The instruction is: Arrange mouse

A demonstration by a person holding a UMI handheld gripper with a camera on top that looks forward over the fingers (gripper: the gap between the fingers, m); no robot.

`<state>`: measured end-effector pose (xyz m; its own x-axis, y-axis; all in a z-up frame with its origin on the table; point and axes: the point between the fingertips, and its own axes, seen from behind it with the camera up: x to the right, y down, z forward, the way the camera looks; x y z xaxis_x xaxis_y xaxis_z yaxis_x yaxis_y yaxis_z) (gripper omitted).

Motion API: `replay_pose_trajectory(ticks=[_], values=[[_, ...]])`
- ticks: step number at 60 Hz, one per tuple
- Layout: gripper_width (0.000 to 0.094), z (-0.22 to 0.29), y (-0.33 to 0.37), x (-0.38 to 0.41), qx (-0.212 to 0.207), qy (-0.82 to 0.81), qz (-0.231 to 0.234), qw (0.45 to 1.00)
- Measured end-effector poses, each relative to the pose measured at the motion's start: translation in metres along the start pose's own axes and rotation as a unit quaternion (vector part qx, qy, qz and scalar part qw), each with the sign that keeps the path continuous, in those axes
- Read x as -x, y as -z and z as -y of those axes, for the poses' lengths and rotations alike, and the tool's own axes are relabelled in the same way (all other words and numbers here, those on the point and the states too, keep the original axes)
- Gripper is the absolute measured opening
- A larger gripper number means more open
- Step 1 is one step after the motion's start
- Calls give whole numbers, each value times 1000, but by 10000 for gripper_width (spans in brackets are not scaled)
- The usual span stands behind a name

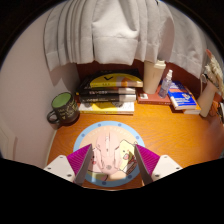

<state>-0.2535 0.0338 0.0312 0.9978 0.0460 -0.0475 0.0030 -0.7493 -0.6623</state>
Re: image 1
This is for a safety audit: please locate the small clear spray bottle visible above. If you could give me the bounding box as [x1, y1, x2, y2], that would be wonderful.
[157, 69, 174, 99]

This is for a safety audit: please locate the black spine book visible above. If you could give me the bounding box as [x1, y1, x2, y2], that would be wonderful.
[78, 93, 138, 104]
[78, 87, 138, 98]

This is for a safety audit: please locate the black and yellow cover book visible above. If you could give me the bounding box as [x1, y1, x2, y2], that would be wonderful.
[77, 68, 144, 94]

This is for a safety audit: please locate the white framed wall panel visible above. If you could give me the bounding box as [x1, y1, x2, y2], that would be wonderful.
[0, 117, 18, 160]

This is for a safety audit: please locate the white pleated curtain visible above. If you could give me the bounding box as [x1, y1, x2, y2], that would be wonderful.
[43, 0, 215, 80]

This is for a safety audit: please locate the dark mug with green inside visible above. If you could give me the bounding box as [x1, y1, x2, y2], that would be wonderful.
[46, 91, 81, 127]

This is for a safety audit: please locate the pink computer mouse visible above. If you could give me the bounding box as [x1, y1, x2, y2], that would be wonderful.
[94, 130, 125, 175]

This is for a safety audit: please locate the yellow and white book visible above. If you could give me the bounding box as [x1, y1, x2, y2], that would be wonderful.
[78, 101, 136, 116]

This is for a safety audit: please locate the cream tumbler bottle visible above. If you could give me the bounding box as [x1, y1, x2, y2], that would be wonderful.
[143, 59, 167, 95]

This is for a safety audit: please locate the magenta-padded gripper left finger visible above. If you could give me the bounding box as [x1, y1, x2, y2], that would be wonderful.
[43, 143, 94, 187]

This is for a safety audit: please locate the blue cover book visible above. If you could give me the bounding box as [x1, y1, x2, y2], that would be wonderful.
[166, 80, 198, 111]

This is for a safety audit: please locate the flat red book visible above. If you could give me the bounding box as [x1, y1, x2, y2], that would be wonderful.
[136, 84, 173, 106]

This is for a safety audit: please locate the round cartoon mouse pad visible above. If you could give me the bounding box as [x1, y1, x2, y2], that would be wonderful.
[73, 120, 146, 188]

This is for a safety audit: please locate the white ceramic vase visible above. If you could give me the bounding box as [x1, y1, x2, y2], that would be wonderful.
[197, 79, 219, 118]

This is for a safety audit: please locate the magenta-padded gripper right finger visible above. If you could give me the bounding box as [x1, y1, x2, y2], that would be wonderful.
[134, 143, 184, 185]

